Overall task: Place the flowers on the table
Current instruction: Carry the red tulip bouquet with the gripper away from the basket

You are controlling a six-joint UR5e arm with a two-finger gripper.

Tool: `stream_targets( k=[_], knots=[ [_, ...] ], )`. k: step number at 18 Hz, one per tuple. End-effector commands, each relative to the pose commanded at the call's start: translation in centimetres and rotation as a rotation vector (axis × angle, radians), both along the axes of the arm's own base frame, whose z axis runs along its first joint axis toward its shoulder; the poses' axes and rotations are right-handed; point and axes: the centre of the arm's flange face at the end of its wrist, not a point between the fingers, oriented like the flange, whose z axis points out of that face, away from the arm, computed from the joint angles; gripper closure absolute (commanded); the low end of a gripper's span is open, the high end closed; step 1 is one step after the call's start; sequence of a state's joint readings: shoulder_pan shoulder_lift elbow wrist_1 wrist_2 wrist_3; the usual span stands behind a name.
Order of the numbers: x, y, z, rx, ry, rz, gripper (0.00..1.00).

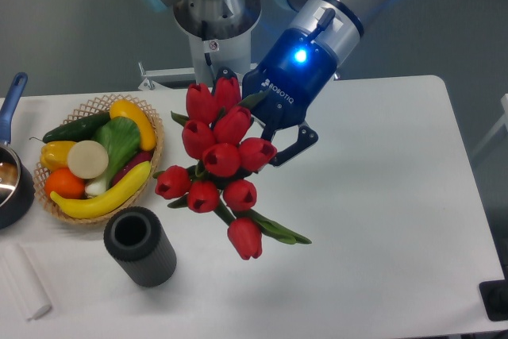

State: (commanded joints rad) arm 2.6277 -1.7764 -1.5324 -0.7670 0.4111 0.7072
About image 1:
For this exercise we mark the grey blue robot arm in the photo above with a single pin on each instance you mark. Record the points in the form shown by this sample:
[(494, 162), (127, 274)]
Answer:
[(343, 23)]

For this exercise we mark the orange fruit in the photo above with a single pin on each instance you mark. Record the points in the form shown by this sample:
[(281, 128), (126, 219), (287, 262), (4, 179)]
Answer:
[(64, 183)]

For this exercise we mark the yellow banana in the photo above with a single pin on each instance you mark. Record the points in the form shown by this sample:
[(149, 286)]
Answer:
[(109, 201)]

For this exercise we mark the white paper roll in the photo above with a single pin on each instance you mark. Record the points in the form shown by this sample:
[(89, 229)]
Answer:
[(24, 283)]

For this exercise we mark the green leafy cabbage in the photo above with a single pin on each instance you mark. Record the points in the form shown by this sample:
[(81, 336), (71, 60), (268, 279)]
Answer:
[(121, 139)]

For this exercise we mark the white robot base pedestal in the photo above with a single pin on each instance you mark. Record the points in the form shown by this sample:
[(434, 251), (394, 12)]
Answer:
[(219, 35)]

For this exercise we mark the beige round onion slice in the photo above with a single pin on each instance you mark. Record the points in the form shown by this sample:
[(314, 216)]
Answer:
[(87, 159)]

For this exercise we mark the green cucumber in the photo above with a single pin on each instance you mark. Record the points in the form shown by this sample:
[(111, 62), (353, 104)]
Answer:
[(78, 130)]

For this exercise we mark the black device at edge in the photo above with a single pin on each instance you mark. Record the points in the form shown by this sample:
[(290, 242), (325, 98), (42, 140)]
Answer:
[(494, 296)]

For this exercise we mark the dark grey ribbed vase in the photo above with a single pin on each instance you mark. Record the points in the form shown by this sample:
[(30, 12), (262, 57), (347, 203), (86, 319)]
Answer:
[(136, 240)]

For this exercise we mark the red tulip bouquet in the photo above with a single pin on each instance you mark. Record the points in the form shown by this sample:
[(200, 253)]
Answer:
[(214, 134)]

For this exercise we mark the white frame at right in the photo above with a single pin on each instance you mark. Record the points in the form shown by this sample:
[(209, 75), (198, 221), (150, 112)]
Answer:
[(494, 136)]

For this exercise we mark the blue black Robotiq gripper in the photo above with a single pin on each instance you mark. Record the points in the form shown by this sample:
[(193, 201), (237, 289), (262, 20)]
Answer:
[(293, 73)]

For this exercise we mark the yellow bell pepper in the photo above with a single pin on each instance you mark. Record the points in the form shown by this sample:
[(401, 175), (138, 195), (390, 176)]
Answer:
[(53, 155)]

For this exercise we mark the purple eggplant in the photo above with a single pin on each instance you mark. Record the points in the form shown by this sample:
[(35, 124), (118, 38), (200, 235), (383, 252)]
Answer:
[(137, 159)]

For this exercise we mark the yellow squash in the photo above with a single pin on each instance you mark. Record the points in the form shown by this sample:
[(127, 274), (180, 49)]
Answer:
[(126, 108)]

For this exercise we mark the dark pot blue handle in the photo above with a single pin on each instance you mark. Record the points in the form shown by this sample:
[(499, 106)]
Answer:
[(17, 190)]

